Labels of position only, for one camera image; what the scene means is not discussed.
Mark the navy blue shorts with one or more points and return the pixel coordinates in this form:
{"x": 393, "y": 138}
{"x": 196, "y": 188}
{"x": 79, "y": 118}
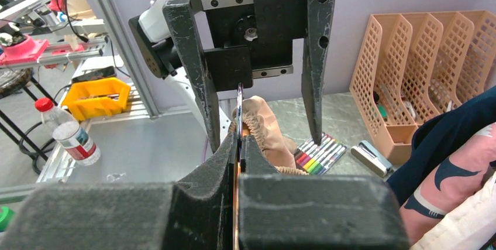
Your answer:
{"x": 438, "y": 138}

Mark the white shorts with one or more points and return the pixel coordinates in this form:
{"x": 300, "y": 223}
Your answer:
{"x": 469, "y": 226}

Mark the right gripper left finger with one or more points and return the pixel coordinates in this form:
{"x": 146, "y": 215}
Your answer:
{"x": 195, "y": 212}

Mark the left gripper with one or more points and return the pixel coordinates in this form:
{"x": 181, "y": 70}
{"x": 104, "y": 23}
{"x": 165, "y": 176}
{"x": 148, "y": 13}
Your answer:
{"x": 251, "y": 39}

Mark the pink patterned shorts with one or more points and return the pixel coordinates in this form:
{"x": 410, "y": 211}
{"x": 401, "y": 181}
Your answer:
{"x": 450, "y": 183}

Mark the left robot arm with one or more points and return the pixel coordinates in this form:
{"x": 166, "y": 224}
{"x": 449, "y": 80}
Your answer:
{"x": 153, "y": 38}

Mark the green plastic object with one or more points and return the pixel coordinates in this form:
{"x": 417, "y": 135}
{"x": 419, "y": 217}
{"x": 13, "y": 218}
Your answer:
{"x": 6, "y": 216}

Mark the grey stapler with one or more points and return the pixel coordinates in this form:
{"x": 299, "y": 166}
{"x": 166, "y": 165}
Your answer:
{"x": 368, "y": 155}

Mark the pack of coloured markers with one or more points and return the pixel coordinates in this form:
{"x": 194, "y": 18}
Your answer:
{"x": 318, "y": 159}

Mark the pink plastic object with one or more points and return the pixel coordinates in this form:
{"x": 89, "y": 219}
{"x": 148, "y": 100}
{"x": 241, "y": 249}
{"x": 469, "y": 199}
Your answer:
{"x": 27, "y": 51}

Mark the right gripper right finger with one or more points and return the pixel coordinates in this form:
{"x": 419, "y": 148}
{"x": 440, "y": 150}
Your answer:
{"x": 281, "y": 211}

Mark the beige plastic file organizer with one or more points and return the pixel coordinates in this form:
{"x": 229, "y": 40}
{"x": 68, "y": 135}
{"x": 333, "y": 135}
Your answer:
{"x": 412, "y": 67}

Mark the plastic water bottle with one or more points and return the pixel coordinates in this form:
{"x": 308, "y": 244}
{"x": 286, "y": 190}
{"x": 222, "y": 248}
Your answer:
{"x": 68, "y": 133}

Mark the yellow plastic object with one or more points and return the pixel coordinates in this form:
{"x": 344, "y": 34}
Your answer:
{"x": 90, "y": 99}

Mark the beige shorts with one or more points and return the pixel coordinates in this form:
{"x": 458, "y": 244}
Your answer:
{"x": 261, "y": 123}

